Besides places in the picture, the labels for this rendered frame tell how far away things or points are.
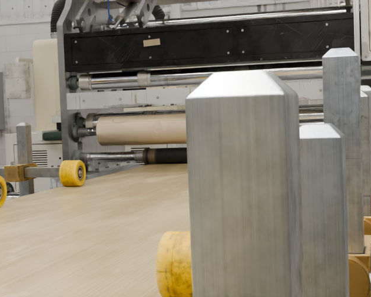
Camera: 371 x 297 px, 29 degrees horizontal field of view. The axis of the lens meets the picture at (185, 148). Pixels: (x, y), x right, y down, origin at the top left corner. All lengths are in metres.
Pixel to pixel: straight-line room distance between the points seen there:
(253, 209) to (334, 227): 0.25
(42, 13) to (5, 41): 0.67
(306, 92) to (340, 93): 2.08
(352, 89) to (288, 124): 0.49
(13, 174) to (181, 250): 1.53
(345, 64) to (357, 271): 0.20
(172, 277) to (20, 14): 9.72
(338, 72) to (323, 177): 0.26
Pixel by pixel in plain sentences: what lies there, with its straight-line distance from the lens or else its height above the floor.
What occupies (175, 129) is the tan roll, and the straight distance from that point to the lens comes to 2.93.
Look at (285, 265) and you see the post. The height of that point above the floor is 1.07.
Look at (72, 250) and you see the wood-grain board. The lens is 1.21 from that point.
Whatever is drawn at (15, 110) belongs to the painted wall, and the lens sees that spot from 10.45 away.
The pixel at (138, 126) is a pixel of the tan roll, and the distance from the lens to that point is 2.98.
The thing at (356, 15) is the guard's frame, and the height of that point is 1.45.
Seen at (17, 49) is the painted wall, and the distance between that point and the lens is 10.45.
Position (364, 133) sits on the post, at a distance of 0.99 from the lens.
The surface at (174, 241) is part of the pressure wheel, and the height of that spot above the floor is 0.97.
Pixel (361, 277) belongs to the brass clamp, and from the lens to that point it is 0.73.
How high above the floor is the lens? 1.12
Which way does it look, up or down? 3 degrees down
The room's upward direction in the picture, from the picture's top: 2 degrees counter-clockwise
